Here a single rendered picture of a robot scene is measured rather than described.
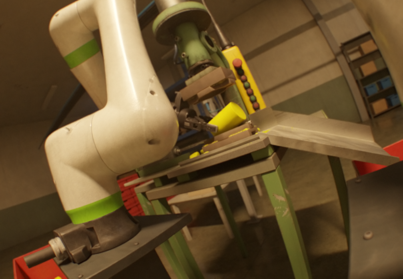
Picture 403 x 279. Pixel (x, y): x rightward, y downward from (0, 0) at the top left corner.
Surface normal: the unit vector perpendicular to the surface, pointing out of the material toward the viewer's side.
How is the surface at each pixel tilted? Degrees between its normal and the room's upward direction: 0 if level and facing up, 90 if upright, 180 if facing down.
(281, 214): 90
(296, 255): 90
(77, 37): 125
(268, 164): 90
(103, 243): 59
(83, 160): 111
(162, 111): 85
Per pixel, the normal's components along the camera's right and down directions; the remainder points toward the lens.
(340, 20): -0.52, 0.14
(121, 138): 0.04, 0.14
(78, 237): 0.67, -0.48
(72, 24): 0.32, 0.59
